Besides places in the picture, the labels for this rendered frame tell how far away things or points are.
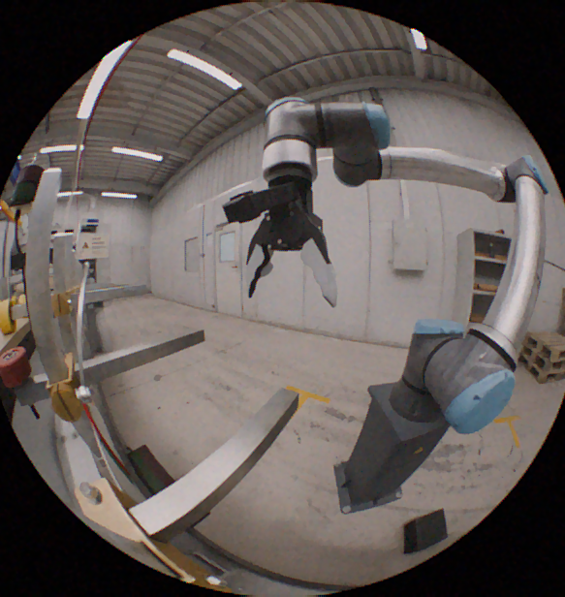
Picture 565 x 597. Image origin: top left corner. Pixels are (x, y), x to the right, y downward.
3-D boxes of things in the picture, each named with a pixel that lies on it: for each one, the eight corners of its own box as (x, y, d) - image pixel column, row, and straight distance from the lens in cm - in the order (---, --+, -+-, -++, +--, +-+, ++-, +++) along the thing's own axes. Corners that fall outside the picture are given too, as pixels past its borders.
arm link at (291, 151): (300, 133, 29) (248, 154, 33) (302, 159, 25) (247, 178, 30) (324, 163, 35) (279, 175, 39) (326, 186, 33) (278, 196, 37)
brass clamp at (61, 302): (75, 307, 64) (73, 289, 64) (72, 314, 51) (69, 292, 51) (58, 310, 65) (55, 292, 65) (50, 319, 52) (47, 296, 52)
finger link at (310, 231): (341, 257, 23) (304, 208, 26) (338, 256, 21) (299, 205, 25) (313, 277, 24) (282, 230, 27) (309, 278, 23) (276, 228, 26)
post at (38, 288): (119, 456, 45) (63, 176, 36) (126, 468, 43) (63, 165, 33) (108, 462, 46) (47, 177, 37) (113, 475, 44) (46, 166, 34)
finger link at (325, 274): (358, 292, 27) (325, 242, 28) (351, 297, 21) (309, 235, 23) (341, 301, 28) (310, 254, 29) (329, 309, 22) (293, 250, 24)
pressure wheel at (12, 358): (51, 401, 45) (28, 340, 41) (51, 426, 39) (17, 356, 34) (27, 408, 48) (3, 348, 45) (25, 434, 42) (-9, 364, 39)
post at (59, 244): (101, 406, 67) (67, 234, 58) (104, 413, 64) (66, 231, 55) (92, 410, 68) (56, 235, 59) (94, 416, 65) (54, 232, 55)
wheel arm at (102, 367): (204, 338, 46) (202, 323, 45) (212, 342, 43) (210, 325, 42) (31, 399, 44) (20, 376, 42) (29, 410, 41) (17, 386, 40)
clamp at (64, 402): (81, 376, 43) (73, 351, 41) (88, 418, 31) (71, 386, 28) (59, 383, 44) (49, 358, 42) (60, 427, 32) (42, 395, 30)
